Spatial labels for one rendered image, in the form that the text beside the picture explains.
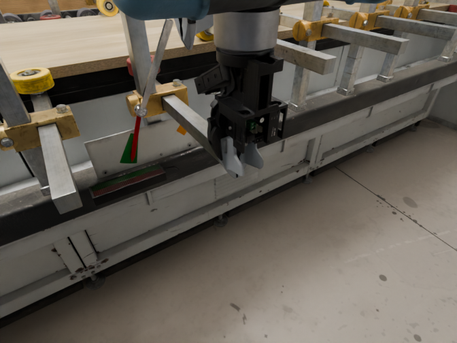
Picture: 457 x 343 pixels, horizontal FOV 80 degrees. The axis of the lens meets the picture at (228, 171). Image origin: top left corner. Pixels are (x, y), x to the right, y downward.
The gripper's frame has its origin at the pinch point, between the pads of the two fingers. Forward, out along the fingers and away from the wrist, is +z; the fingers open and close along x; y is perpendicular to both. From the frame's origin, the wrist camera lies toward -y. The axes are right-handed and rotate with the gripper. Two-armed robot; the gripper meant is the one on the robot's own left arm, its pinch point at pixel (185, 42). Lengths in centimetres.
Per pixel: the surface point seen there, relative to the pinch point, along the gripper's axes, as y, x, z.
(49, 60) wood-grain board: -21.8, 36.3, 8.7
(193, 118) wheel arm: -2.0, -5.0, 12.7
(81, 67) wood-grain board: -15.4, 30.5, 9.8
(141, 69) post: -6.4, 8.9, 6.2
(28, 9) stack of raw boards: -17, 593, 61
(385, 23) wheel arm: 72, 5, 4
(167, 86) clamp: -0.6, 10.9, 11.7
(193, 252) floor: 6, 25, 99
